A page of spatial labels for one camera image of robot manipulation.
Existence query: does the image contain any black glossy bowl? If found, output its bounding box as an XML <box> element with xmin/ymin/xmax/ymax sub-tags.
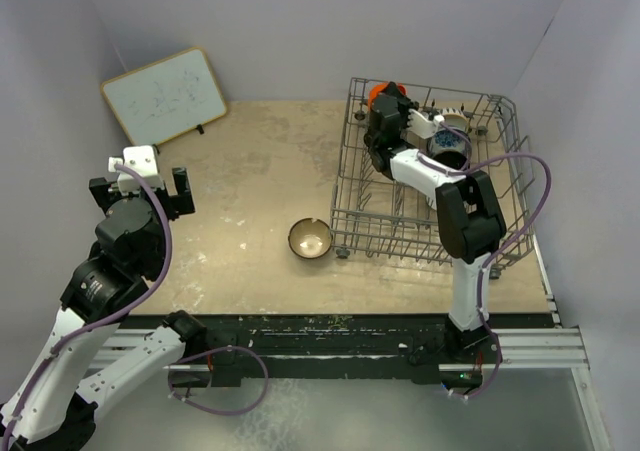
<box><xmin>432</xmin><ymin>150</ymin><xmax>469</xmax><ymax>171</ymax></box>

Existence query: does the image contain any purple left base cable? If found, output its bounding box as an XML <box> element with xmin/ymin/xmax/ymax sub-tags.
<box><xmin>167</xmin><ymin>341</ymin><xmax>271</xmax><ymax>415</ymax></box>

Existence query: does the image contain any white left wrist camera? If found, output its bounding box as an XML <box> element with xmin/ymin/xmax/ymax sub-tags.
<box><xmin>108</xmin><ymin>145</ymin><xmax>165</xmax><ymax>195</ymax></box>

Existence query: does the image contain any white orange rimmed striped bowl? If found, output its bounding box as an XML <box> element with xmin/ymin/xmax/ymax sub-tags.
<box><xmin>441</xmin><ymin>107</ymin><xmax>470</xmax><ymax>133</ymax></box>

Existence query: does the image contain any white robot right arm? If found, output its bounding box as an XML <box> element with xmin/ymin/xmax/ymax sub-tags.
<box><xmin>364</xmin><ymin>81</ymin><xmax>506</xmax><ymax>362</ymax></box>

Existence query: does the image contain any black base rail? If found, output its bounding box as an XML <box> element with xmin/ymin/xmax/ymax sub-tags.
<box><xmin>107</xmin><ymin>310</ymin><xmax>506</xmax><ymax>387</ymax></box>

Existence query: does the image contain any brown glazed bowl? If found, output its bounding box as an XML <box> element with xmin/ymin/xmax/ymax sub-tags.
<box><xmin>287</xmin><ymin>217</ymin><xmax>332</xmax><ymax>260</ymax></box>

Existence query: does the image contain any grey wire dish rack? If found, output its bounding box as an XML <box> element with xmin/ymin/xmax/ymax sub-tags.
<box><xmin>330</xmin><ymin>77</ymin><xmax>535</xmax><ymax>278</ymax></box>

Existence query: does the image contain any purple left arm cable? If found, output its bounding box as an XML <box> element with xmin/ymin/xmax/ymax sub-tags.
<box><xmin>0</xmin><ymin>164</ymin><xmax>174</xmax><ymax>451</ymax></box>

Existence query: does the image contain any blue patterned bowl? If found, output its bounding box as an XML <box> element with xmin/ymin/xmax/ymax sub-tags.
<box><xmin>427</xmin><ymin>129</ymin><xmax>470</xmax><ymax>162</ymax></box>

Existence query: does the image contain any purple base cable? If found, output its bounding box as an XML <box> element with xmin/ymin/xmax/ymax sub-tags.
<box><xmin>167</xmin><ymin>341</ymin><xmax>271</xmax><ymax>415</ymax></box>
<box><xmin>444</xmin><ymin>328</ymin><xmax>504</xmax><ymax>400</ymax></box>

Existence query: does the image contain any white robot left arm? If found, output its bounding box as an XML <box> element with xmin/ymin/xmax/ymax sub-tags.
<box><xmin>1</xmin><ymin>165</ymin><xmax>207</xmax><ymax>450</ymax></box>

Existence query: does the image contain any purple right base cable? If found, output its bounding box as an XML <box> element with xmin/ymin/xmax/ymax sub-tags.
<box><xmin>444</xmin><ymin>328</ymin><xmax>504</xmax><ymax>400</ymax></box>

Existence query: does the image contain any yellow framed whiteboard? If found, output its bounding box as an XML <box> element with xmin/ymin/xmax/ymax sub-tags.
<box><xmin>101</xmin><ymin>47</ymin><xmax>227</xmax><ymax>146</ymax></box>

